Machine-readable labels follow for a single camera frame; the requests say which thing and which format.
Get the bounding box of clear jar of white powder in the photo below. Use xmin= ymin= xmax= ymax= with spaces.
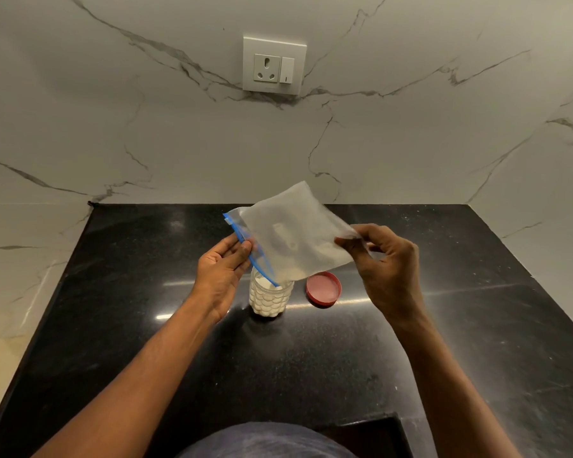
xmin=248 ymin=266 xmax=295 ymax=318

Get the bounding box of person's right forearm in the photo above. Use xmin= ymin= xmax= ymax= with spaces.
xmin=393 ymin=310 xmax=523 ymax=458

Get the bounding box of white wall socket with switch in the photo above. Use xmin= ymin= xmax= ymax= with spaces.
xmin=242 ymin=36 xmax=308 ymax=96

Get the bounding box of person's grey shirt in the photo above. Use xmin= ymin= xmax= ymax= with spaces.
xmin=177 ymin=421 xmax=359 ymax=458

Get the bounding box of black drawer front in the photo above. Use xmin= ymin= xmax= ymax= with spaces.
xmin=315 ymin=412 xmax=415 ymax=458

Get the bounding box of red jar lid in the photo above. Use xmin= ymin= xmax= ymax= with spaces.
xmin=306 ymin=272 xmax=343 ymax=308

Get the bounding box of person's left hand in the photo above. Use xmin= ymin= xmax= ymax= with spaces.
xmin=190 ymin=233 xmax=257 ymax=324

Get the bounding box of person's right hand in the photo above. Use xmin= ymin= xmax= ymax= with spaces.
xmin=334 ymin=223 xmax=419 ymax=326

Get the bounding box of person's left forearm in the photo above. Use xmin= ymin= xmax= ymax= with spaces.
xmin=31 ymin=295 xmax=220 ymax=458

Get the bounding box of clear zip bag blue seal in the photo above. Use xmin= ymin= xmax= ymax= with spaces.
xmin=223 ymin=181 xmax=371 ymax=288

